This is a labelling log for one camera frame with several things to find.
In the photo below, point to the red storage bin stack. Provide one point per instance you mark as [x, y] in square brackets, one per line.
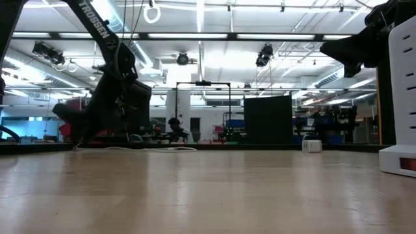
[66, 130]

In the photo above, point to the black curtain with yellow edge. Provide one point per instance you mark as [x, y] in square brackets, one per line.
[386, 113]

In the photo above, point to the white USB charger cube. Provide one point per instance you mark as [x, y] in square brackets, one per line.
[312, 146]

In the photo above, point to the person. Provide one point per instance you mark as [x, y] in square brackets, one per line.
[177, 125]

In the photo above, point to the black gantry frame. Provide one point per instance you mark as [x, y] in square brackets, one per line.
[203, 83]

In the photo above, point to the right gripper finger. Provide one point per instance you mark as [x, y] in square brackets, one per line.
[336, 52]

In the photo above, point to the black hanging camera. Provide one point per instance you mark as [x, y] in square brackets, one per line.
[182, 59]
[264, 57]
[48, 52]

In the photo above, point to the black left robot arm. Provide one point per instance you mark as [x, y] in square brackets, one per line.
[97, 29]

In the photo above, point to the black overhead frame beam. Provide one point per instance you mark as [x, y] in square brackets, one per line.
[231, 36]

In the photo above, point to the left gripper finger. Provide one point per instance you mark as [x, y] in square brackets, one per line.
[73, 118]
[92, 125]

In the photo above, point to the dark background robot station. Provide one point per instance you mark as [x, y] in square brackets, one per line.
[338, 120]

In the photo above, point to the white power strip tower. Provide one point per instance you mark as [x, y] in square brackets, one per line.
[401, 97]

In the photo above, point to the black standing panel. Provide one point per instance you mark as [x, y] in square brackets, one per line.
[268, 120]

